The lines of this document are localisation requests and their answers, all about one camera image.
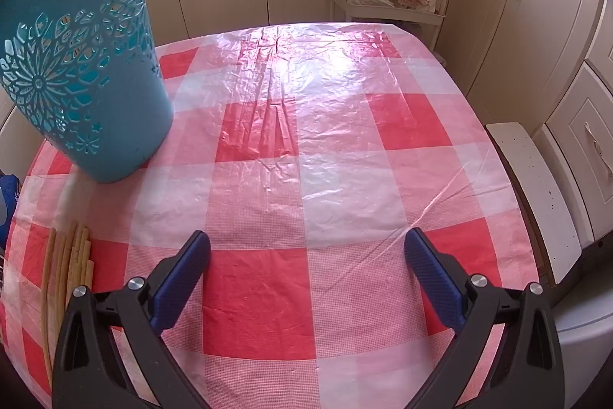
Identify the teal perforated plastic bin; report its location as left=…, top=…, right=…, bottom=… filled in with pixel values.
left=1, top=0, right=174, bottom=183

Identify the wooden chopstick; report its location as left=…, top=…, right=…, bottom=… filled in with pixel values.
left=53, top=234, right=69, bottom=340
left=41, top=227, right=56, bottom=387
left=75, top=226, right=92, bottom=286
left=64, top=221, right=81, bottom=301

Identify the red white checkered tablecloth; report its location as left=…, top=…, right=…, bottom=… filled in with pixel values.
left=1, top=24, right=537, bottom=408

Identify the white stool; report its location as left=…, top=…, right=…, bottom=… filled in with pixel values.
left=485, top=123, right=582, bottom=286

